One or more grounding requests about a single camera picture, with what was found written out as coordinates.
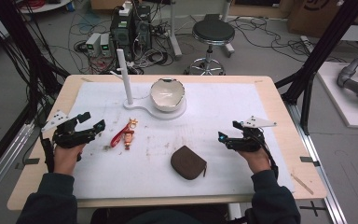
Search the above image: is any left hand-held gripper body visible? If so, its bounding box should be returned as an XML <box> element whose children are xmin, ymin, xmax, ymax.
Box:
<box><xmin>41</xmin><ymin>109</ymin><xmax>98</xmax><ymax>149</ymax></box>

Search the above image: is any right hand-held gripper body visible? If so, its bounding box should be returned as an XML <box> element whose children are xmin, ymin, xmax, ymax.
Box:
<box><xmin>226</xmin><ymin>115</ymin><xmax>278</xmax><ymax>154</ymax></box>

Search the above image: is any person's right hand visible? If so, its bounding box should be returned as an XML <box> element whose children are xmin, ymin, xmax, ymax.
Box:
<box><xmin>237</xmin><ymin>148</ymin><xmax>273</xmax><ymax>175</ymax></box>

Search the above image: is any person's left hand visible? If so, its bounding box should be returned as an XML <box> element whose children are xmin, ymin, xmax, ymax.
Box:
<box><xmin>52</xmin><ymin>144</ymin><xmax>87</xmax><ymax>175</ymax></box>

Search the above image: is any white table mat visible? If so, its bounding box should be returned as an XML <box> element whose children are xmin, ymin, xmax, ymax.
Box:
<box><xmin>69</xmin><ymin>81</ymin><xmax>296</xmax><ymax>200</ymax></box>

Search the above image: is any wooden table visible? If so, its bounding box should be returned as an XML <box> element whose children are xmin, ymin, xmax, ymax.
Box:
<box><xmin>7</xmin><ymin>74</ymin><xmax>328</xmax><ymax>212</ymax></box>

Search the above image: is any grey tape piece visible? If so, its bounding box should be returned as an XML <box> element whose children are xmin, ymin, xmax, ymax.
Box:
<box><xmin>299</xmin><ymin>156</ymin><xmax>321</xmax><ymax>167</ymax></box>
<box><xmin>15</xmin><ymin>158</ymin><xmax>41</xmax><ymax>171</ymax></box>

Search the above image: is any brown zip pouch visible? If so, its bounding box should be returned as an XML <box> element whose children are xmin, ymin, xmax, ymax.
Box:
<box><xmin>170</xmin><ymin>145</ymin><xmax>208</xmax><ymax>181</ymax></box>

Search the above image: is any white stand with pole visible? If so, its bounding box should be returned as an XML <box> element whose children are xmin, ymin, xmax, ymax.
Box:
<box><xmin>110</xmin><ymin>49</ymin><xmax>188</xmax><ymax>121</ymax></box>

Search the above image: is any thin wooden stick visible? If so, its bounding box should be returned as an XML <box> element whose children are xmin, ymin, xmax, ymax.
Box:
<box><xmin>290</xmin><ymin>173</ymin><xmax>315</xmax><ymax>196</ymax></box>

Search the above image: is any white jagged-edge bowl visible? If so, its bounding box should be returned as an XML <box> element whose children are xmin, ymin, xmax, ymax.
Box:
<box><xmin>149</xmin><ymin>77</ymin><xmax>186</xmax><ymax>113</ymax></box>

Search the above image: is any grey power supply unit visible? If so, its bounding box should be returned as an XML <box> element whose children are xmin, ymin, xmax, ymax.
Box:
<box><xmin>85</xmin><ymin>32</ymin><xmax>102</xmax><ymax>57</ymax></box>
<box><xmin>99</xmin><ymin>32</ymin><xmax>112</xmax><ymax>57</ymax></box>

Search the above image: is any black computer tower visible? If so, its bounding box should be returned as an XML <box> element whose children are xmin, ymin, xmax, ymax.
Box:
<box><xmin>110</xmin><ymin>7</ymin><xmax>136</xmax><ymax>62</ymax></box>
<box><xmin>133</xmin><ymin>4</ymin><xmax>153</xmax><ymax>50</ymax></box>

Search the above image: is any black round stool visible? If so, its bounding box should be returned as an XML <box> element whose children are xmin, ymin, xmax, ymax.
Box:
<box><xmin>184</xmin><ymin>19</ymin><xmax>237</xmax><ymax>77</ymax></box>

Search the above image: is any white metal stand leg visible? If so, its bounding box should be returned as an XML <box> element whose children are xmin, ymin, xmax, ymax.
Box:
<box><xmin>167</xmin><ymin>0</ymin><xmax>184</xmax><ymax>61</ymax></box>
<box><xmin>219</xmin><ymin>0</ymin><xmax>236</xmax><ymax>59</ymax></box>

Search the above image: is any white floor platform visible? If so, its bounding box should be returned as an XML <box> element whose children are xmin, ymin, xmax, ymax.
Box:
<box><xmin>315</xmin><ymin>60</ymin><xmax>358</xmax><ymax>130</ymax></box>

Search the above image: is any white power strip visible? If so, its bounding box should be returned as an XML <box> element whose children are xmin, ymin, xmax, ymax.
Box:
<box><xmin>118</xmin><ymin>1</ymin><xmax>133</xmax><ymax>17</ymax></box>

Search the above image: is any large cardboard box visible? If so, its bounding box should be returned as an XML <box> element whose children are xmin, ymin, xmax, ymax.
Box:
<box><xmin>287</xmin><ymin>0</ymin><xmax>358</xmax><ymax>38</ymax></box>

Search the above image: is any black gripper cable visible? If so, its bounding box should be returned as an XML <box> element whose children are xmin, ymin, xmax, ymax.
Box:
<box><xmin>259</xmin><ymin>133</ymin><xmax>280</xmax><ymax>180</ymax></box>
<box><xmin>40</xmin><ymin>137</ymin><xmax>56</xmax><ymax>174</ymax></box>

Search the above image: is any red strap doll keychain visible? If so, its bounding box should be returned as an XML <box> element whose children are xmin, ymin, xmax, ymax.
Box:
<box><xmin>110</xmin><ymin>118</ymin><xmax>139</xmax><ymax>151</ymax></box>

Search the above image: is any aluminium rail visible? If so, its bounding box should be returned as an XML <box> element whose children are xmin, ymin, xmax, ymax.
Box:
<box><xmin>0</xmin><ymin>120</ymin><xmax>35</xmax><ymax>207</ymax></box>
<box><xmin>283</xmin><ymin>101</ymin><xmax>349</xmax><ymax>224</ymax></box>

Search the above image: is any tangle of floor cables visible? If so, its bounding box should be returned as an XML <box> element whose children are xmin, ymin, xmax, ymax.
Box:
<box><xmin>68</xmin><ymin>6</ymin><xmax>349</xmax><ymax>76</ymax></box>

